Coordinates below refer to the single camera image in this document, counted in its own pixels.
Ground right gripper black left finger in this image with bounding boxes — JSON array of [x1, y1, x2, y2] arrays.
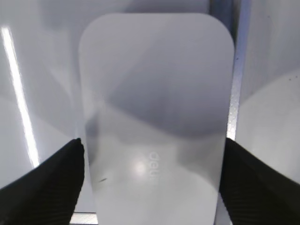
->
[[0, 138, 85, 225]]

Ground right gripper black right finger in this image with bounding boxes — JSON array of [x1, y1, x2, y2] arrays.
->
[[219, 138, 300, 225]]

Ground white whiteboard eraser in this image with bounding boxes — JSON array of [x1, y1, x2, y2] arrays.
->
[[79, 13, 234, 225]]

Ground white aluminium-framed whiteboard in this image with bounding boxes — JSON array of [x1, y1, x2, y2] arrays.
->
[[0, 0, 238, 225]]

